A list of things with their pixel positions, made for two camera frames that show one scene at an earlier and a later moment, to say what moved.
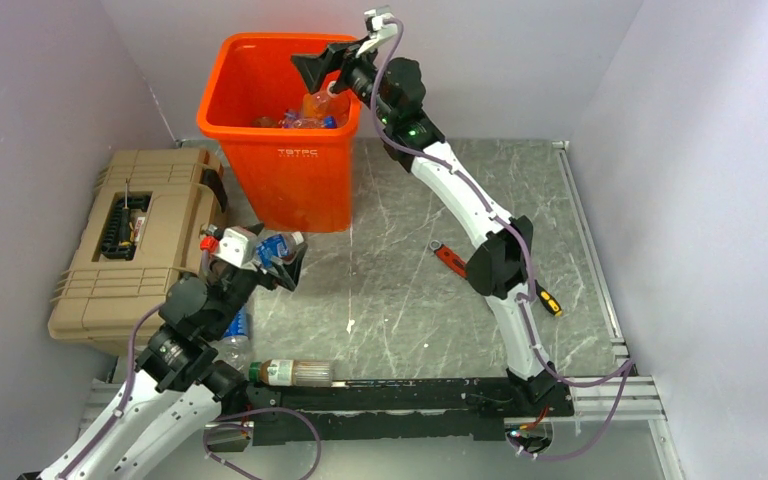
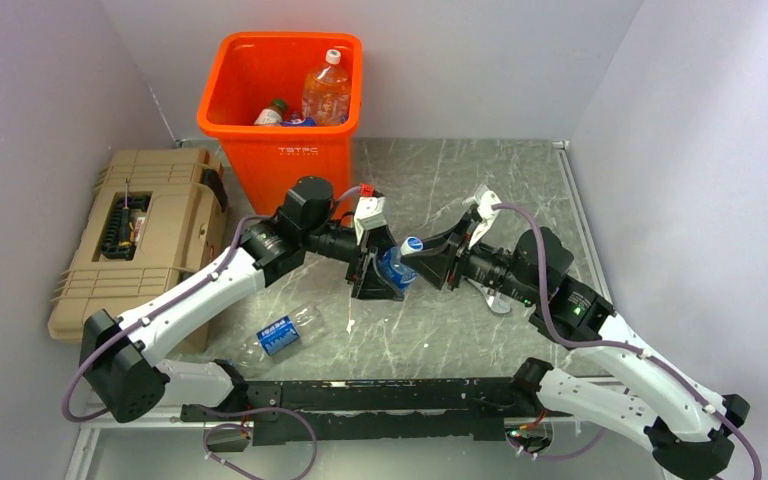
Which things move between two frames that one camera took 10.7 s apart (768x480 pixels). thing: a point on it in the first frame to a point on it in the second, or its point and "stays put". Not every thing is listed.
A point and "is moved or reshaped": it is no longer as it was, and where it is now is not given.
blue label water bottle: (234, 348) to (281, 336)
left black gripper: (287, 272) to (367, 284)
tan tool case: (141, 234) stays put
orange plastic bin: (297, 179) stays put
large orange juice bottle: (321, 103) stays put
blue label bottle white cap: (280, 245) is moved or reshaped
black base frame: (395, 410) stays put
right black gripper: (315, 67) to (438, 252)
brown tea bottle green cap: (291, 373) to (271, 115)
